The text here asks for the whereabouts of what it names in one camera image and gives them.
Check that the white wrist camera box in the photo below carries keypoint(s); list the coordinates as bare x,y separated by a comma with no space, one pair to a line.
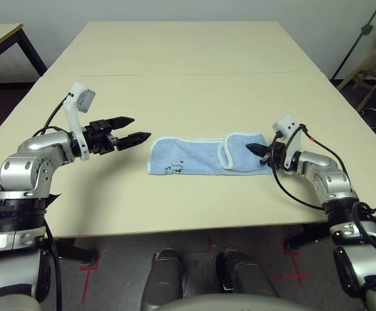
79,97
288,124

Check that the black tripod stand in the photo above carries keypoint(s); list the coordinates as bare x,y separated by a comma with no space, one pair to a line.
366,29

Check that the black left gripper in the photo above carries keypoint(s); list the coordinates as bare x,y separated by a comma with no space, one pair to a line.
98,137

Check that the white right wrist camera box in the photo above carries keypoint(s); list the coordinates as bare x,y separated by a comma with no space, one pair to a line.
288,124

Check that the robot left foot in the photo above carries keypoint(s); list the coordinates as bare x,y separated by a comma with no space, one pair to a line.
163,275

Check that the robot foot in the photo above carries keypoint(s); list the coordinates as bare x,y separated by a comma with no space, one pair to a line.
246,275
163,275

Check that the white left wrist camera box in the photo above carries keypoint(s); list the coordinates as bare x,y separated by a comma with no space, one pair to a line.
79,97

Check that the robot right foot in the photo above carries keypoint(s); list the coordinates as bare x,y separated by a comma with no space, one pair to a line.
246,275

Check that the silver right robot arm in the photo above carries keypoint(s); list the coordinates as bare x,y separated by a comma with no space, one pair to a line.
330,181

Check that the light blue towel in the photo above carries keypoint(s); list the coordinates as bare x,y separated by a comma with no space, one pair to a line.
194,158

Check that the wooden stool green cushion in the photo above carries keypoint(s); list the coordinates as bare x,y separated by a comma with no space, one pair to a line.
373,58

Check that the black table leg base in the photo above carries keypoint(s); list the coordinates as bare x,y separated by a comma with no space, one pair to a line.
74,252
307,238

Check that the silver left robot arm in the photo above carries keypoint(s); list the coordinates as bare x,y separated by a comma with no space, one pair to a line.
22,168

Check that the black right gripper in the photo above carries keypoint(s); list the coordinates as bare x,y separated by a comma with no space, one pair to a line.
276,155

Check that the grey robot torso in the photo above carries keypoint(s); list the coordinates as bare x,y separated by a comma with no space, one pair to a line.
229,303

